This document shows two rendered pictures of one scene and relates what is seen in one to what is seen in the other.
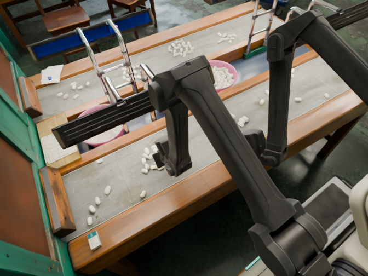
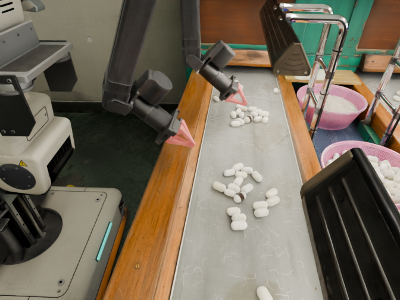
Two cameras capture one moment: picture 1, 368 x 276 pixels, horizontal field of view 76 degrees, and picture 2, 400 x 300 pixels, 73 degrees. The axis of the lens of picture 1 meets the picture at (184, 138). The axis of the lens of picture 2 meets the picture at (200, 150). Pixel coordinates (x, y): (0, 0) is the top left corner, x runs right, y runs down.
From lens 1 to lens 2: 123 cm
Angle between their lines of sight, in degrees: 76
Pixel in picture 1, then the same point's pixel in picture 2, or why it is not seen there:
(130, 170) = (250, 102)
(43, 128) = (341, 72)
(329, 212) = (25, 59)
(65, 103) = (387, 93)
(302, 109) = not seen: outside the picture
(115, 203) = not seen: hidden behind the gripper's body
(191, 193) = (183, 115)
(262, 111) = (238, 276)
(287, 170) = not seen: outside the picture
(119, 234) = (194, 80)
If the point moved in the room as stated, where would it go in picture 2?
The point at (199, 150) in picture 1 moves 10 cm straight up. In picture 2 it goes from (228, 148) to (230, 122)
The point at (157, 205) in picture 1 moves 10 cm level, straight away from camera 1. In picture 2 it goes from (196, 97) to (219, 100)
